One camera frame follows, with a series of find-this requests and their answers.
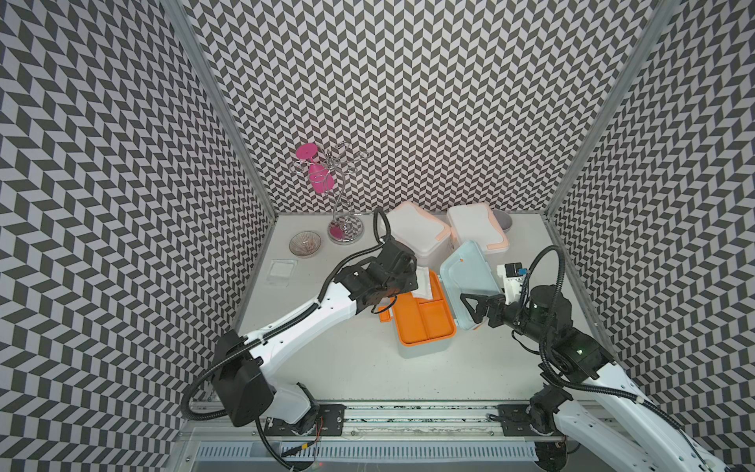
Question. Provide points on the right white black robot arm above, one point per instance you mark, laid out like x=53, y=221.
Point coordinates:
x=587, y=396

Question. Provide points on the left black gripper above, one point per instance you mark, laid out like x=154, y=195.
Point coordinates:
x=398, y=266

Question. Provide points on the orange tray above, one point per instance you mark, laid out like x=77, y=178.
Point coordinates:
x=421, y=323

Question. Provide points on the right white first aid box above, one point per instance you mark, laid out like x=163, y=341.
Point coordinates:
x=477, y=223

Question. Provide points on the small clear glass bowl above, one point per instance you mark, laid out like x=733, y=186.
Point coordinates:
x=305, y=244

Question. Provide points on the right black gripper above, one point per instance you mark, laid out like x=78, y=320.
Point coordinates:
x=493, y=310

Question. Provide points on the middle white first aid box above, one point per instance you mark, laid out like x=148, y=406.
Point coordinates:
x=426, y=235

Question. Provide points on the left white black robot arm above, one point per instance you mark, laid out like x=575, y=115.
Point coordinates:
x=241, y=384

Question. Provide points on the blue first aid kit box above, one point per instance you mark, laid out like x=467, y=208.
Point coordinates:
x=465, y=271

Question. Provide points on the white first aid box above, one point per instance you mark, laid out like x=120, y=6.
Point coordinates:
x=426, y=235
x=477, y=223

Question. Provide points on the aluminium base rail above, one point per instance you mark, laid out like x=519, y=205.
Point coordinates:
x=365, y=420

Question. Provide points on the silver wire stand pink ornaments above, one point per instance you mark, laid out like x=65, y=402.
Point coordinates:
x=329, y=172

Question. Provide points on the small grey round bowl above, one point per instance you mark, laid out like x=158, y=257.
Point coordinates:
x=504, y=219

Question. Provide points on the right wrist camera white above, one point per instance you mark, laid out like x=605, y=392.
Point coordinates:
x=513, y=276

